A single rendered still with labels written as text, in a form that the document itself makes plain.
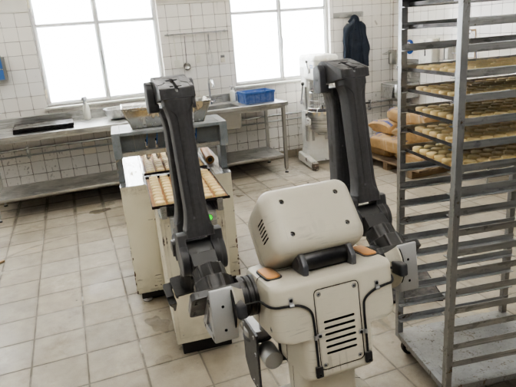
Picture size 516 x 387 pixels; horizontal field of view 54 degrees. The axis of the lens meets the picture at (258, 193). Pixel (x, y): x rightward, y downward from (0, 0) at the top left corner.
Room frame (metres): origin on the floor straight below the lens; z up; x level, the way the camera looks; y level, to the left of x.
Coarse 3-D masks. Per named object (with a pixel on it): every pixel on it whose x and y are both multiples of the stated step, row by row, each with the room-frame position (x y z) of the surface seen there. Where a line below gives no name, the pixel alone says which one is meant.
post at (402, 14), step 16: (400, 0) 2.29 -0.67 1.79; (400, 16) 2.29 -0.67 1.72; (400, 32) 2.29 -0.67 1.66; (400, 48) 2.29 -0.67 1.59; (400, 64) 2.28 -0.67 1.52; (400, 80) 2.28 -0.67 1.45; (400, 96) 2.28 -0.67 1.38; (400, 112) 2.28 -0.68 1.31; (400, 144) 2.28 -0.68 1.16; (400, 160) 2.28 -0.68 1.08; (400, 176) 2.28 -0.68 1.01; (400, 192) 2.28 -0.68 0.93; (400, 208) 2.28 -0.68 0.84; (400, 224) 2.28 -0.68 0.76
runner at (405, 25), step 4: (480, 16) 2.34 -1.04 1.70; (484, 16) 2.35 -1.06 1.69; (432, 20) 2.30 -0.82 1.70; (436, 20) 2.31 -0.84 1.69; (440, 20) 2.31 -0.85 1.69; (444, 20) 2.31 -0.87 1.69; (448, 20) 2.32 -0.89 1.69; (452, 20) 2.32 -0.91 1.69; (456, 20) 2.32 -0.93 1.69; (404, 24) 2.28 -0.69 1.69; (408, 24) 2.28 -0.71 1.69; (412, 24) 2.29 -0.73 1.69; (416, 24) 2.29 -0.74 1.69; (420, 24) 2.29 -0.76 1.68; (404, 28) 2.28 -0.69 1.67; (408, 28) 2.26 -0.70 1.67; (412, 28) 2.26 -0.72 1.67; (416, 28) 2.26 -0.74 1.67
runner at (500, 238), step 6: (504, 234) 2.38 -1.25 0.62; (510, 234) 2.39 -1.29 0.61; (468, 240) 2.35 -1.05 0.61; (474, 240) 2.35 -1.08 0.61; (480, 240) 2.36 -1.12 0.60; (486, 240) 2.36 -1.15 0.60; (492, 240) 2.37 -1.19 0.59; (498, 240) 2.37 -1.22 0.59; (504, 240) 2.37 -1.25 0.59; (510, 240) 2.36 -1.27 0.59; (432, 246) 2.31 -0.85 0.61; (438, 246) 2.32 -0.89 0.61; (444, 246) 2.32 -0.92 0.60; (462, 246) 2.33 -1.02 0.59; (468, 246) 2.33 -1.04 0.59; (474, 246) 2.32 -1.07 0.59; (420, 252) 2.30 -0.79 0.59; (426, 252) 2.30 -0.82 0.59; (432, 252) 2.30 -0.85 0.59; (438, 252) 2.29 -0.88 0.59
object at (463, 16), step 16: (464, 0) 1.84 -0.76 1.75; (464, 16) 1.84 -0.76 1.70; (464, 32) 1.84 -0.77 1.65; (464, 48) 1.84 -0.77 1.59; (464, 64) 1.84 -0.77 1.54; (464, 80) 1.84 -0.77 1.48; (464, 96) 1.84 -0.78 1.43; (464, 112) 1.84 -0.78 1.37; (464, 128) 1.84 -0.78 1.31; (448, 224) 1.86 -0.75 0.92; (448, 240) 1.86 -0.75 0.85; (448, 256) 1.85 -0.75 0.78; (448, 272) 1.85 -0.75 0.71; (448, 288) 1.84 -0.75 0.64; (448, 304) 1.84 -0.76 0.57; (448, 320) 1.84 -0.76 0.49; (448, 336) 1.84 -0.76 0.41; (448, 352) 1.84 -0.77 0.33; (448, 368) 1.84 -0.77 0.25; (448, 384) 1.84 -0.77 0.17
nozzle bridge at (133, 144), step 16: (112, 128) 3.26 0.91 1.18; (128, 128) 3.21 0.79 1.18; (144, 128) 3.16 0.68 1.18; (160, 128) 3.12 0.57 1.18; (208, 128) 3.27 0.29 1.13; (224, 128) 3.21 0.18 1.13; (112, 144) 3.04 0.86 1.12; (128, 144) 3.15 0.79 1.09; (144, 144) 3.17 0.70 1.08; (160, 144) 3.19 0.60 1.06; (208, 144) 3.22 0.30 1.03; (224, 144) 3.21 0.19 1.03; (224, 160) 3.31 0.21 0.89
